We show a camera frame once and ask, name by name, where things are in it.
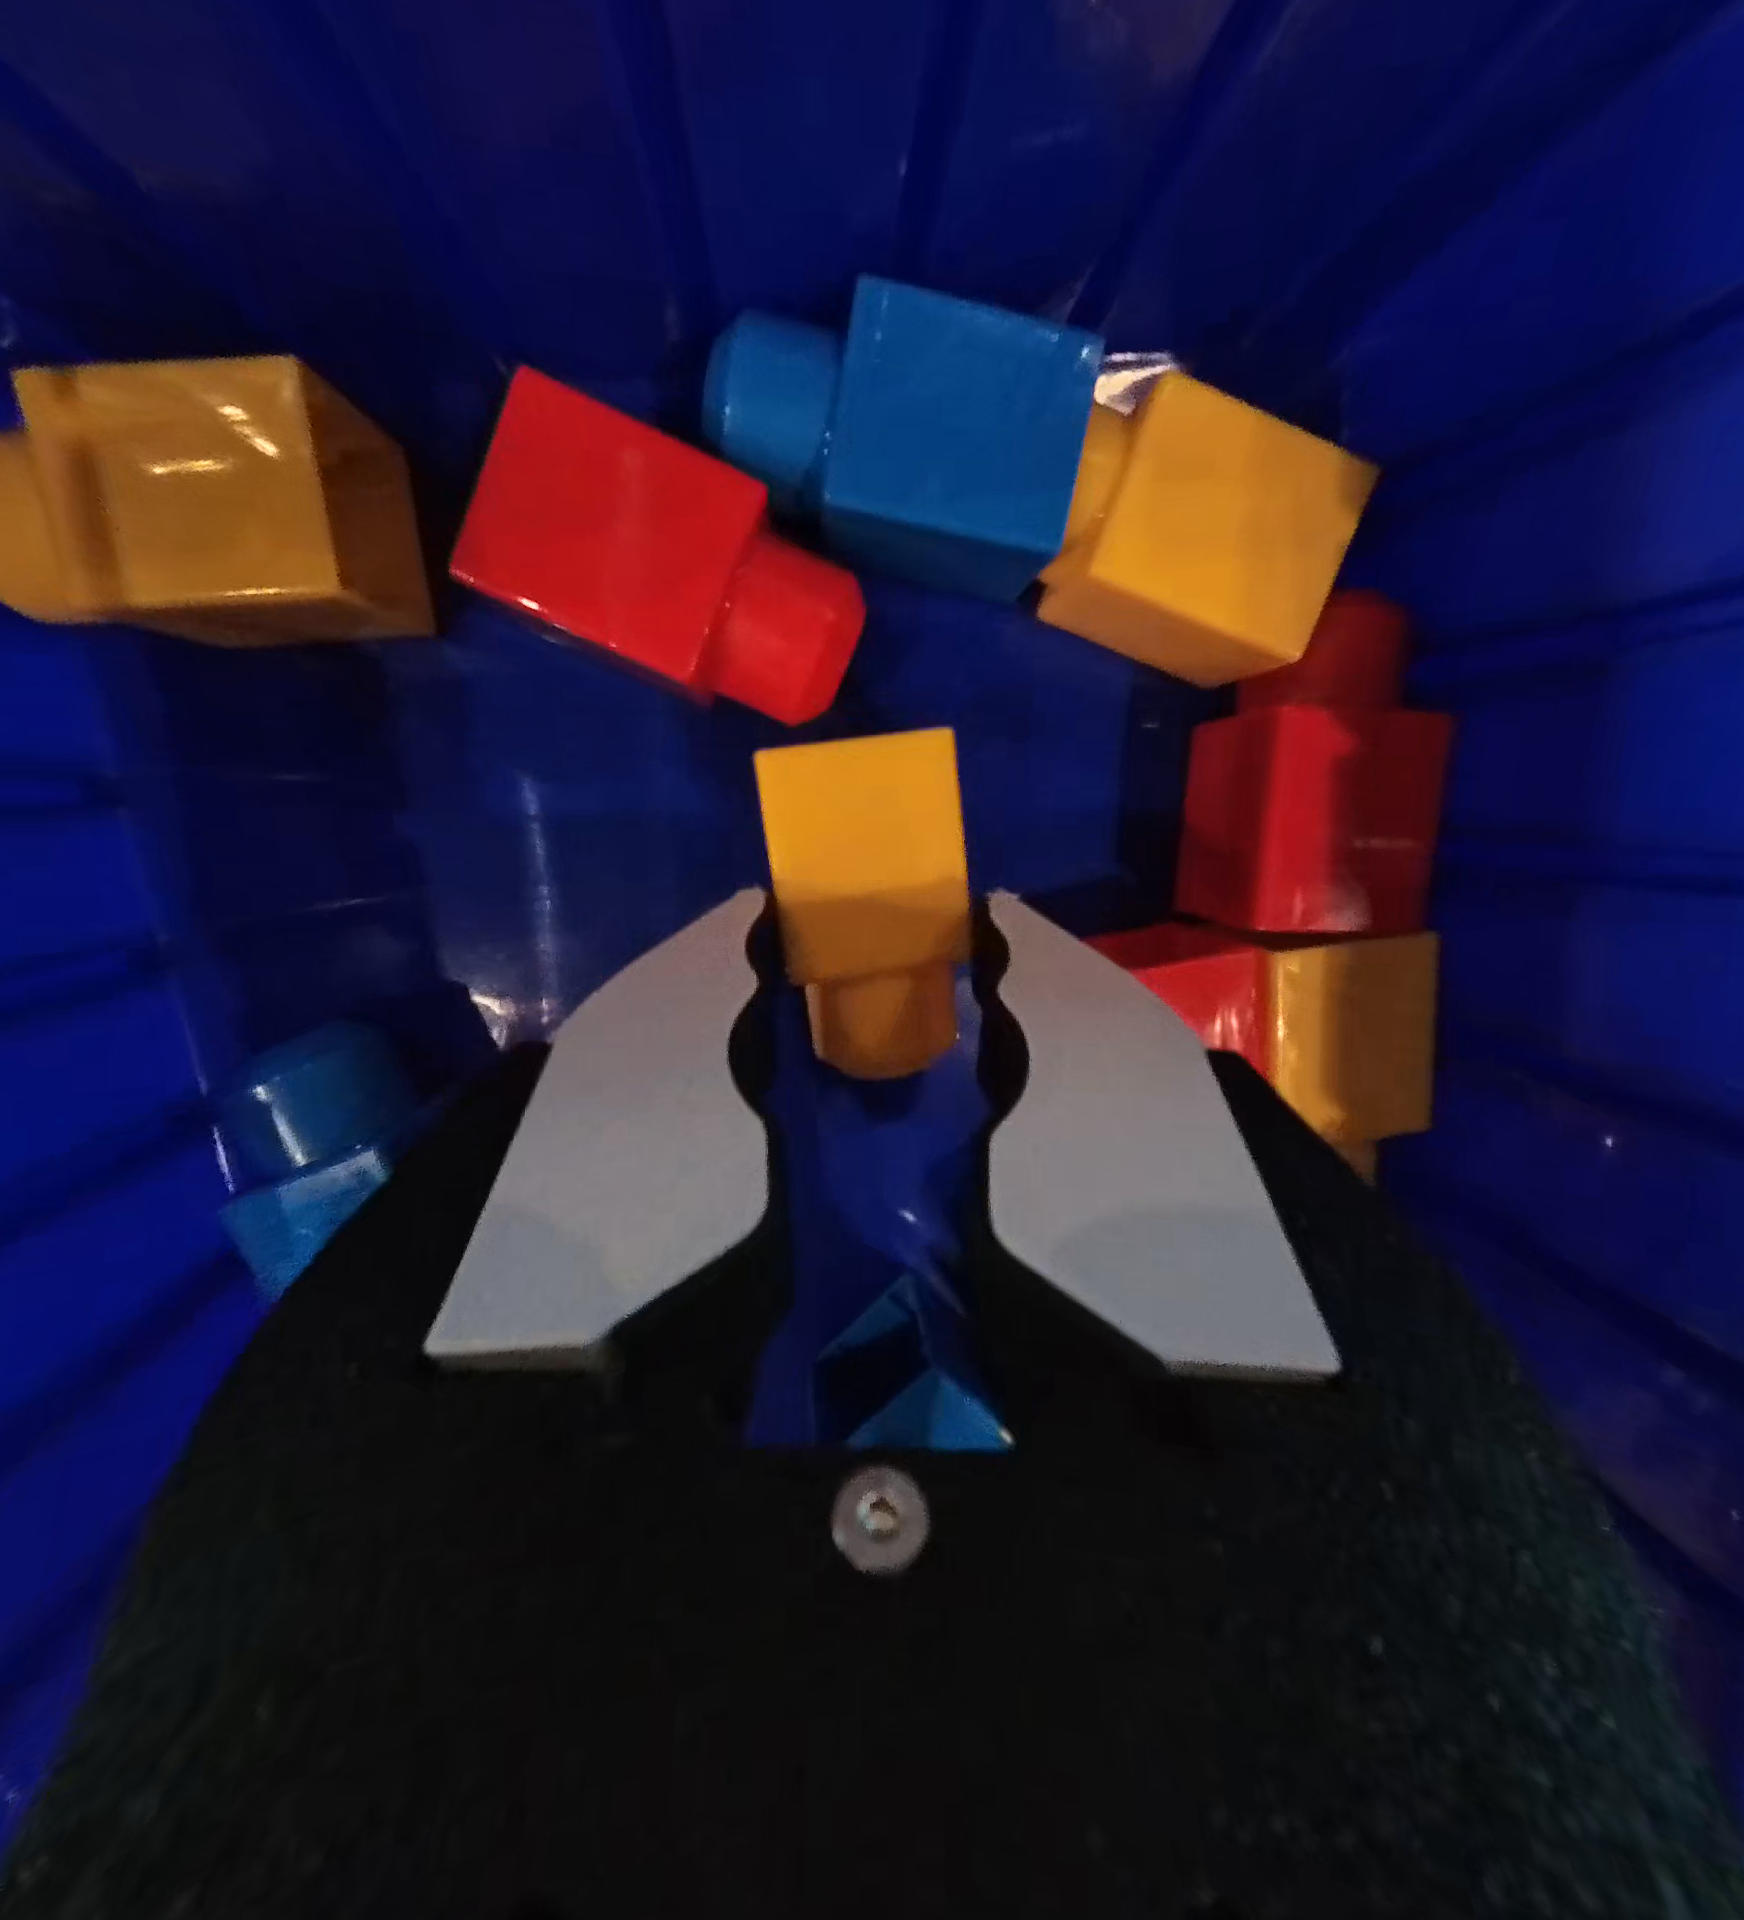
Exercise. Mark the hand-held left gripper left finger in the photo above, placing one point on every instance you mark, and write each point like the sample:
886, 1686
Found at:
618, 1171

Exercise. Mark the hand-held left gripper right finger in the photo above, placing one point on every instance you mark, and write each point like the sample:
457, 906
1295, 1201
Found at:
1156, 1201

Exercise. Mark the yellow mega block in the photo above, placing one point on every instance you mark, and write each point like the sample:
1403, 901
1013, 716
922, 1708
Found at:
857, 855

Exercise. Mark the pile of mega blocks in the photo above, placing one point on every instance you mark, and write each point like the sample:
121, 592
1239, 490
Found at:
586, 524

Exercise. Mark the blue plastic bin with blocks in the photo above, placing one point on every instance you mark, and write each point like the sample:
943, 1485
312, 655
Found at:
1636, 751

